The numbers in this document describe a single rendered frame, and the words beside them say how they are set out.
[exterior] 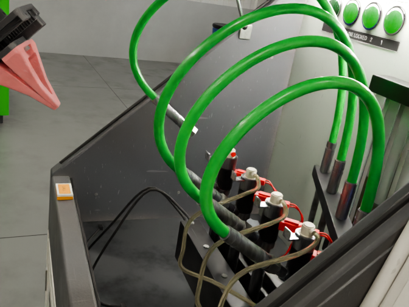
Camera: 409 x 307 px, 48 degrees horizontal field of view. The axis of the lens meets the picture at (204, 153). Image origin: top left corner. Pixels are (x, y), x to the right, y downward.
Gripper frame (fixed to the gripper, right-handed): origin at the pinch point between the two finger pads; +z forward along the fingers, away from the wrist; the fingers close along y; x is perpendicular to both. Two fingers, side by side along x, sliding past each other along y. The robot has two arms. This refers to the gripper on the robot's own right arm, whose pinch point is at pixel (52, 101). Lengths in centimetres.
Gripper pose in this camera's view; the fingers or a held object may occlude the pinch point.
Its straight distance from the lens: 54.4
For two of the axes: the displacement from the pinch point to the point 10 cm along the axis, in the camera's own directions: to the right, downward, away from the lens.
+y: 7.9, -6.0, -1.5
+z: 6.0, 7.1, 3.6
